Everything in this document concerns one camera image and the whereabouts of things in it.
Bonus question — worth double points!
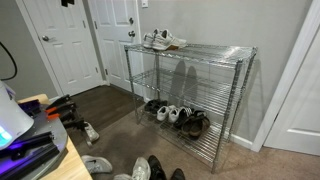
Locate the white sneaker front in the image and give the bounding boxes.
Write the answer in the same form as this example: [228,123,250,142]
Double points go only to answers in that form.
[152,29,187,51]

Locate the white sneaker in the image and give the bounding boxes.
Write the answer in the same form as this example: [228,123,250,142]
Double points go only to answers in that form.
[143,28,160,49]
[85,122,99,142]
[157,105,175,121]
[168,108,182,123]
[152,29,187,51]

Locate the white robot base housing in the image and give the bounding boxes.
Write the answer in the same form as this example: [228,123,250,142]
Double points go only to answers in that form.
[0,81,34,150]

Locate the black shoes on rack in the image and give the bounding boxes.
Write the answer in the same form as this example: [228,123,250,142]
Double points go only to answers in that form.
[144,99,167,115]

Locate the black striped sneaker on rack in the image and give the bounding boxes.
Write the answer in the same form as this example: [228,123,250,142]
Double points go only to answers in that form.
[173,107,194,129]

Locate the dark brown sandals on rack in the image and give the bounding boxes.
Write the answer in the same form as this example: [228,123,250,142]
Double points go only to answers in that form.
[181,110,211,139]

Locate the white panel door middle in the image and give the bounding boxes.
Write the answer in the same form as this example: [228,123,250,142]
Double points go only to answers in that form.
[88,0,143,96]

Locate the white panel door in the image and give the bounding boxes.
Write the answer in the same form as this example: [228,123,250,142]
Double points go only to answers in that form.
[22,0,102,95]
[88,0,143,96]

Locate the black shoe on floor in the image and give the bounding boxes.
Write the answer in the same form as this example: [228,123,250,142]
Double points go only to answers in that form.
[148,155,167,180]

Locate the grey sneaker on floor middle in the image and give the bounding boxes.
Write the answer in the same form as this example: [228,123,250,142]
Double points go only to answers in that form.
[113,157,151,180]

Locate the grey sneaker on floor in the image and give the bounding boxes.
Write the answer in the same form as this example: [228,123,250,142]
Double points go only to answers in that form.
[81,155,113,174]
[113,157,151,180]

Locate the dark shoe on floor right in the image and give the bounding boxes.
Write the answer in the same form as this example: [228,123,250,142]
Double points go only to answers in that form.
[170,168,185,180]

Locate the orange black clamps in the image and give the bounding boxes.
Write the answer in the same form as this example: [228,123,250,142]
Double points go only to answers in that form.
[45,94,87,131]

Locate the grey sneaker on floor left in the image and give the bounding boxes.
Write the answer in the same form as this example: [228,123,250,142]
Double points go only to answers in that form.
[81,155,113,174]

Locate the white panel door left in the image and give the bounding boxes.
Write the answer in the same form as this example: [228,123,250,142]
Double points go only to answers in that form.
[22,0,102,95]

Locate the wooden table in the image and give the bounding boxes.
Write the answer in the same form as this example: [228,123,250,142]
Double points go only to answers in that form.
[17,93,94,180]

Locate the white door right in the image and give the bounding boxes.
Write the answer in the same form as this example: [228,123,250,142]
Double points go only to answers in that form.
[264,31,320,155]

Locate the chrome wire shoe rack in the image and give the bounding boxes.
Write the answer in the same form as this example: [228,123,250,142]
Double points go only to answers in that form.
[124,44,257,171]

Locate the white light switch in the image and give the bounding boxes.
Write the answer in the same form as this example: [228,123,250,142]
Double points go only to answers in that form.
[142,0,148,8]

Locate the grey round base plate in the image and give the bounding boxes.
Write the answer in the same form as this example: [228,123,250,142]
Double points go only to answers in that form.
[0,105,68,180]

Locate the black cable on wall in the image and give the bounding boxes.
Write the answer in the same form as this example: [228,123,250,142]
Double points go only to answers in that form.
[0,41,18,82]

